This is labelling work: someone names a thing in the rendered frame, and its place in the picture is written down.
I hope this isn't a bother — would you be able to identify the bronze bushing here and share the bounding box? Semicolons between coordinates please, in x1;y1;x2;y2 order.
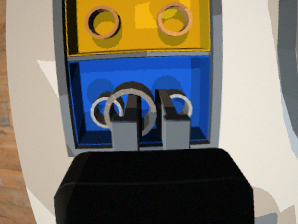
85;5;121;39
156;2;193;36

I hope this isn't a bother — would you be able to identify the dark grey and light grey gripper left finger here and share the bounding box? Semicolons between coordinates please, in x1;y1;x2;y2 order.
111;94;142;151

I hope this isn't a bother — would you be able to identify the grey round turntable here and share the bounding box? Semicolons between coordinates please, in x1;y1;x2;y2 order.
277;0;298;138

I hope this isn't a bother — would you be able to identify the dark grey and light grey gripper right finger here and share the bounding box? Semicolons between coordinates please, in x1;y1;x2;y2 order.
155;89;191;150

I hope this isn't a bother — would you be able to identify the grey metal sleeve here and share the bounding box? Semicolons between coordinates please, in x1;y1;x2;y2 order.
167;89;192;117
91;91;124;128
104;81;157;136

